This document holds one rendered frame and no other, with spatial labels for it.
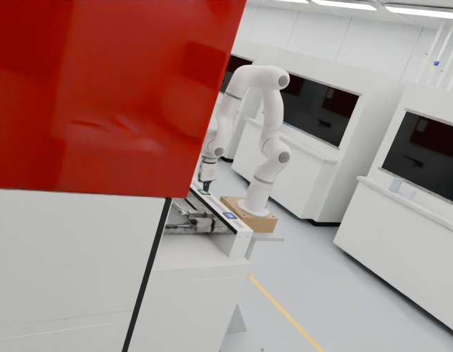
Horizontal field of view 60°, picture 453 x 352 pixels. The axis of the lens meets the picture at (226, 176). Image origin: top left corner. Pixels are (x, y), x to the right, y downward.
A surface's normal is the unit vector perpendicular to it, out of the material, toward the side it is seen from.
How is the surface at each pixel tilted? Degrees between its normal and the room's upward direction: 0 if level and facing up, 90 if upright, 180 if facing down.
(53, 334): 90
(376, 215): 90
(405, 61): 90
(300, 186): 90
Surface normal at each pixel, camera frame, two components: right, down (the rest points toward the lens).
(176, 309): 0.52, 0.40
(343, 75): -0.80, -0.08
